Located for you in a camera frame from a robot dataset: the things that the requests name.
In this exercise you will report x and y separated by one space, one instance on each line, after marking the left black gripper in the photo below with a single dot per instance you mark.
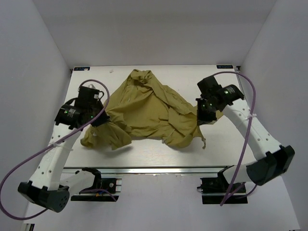
105 118

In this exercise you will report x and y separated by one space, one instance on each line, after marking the blue corner label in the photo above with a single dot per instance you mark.
219 66
81 68

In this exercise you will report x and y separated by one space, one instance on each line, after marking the aluminium front rail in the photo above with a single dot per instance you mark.
159 170

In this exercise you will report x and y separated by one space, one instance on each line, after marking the aluminium right side rail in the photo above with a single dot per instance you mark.
239 78

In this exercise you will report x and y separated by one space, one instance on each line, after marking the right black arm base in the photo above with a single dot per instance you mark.
213 190

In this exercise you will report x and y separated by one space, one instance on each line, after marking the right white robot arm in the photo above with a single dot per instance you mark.
272 159

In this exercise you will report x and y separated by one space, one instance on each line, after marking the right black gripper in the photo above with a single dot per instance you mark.
201 118

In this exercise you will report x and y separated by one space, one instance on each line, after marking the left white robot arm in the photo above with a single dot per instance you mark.
45 187

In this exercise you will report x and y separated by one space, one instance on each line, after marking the aluminium rail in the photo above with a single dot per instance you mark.
239 78
159 170

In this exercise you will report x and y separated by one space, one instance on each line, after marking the right blue corner label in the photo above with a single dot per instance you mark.
219 66

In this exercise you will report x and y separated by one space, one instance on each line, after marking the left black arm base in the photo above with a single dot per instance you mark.
104 189

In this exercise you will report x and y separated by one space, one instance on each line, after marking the left blue corner label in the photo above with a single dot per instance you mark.
81 68

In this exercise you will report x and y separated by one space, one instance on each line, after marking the olive green jacket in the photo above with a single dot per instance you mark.
142 107

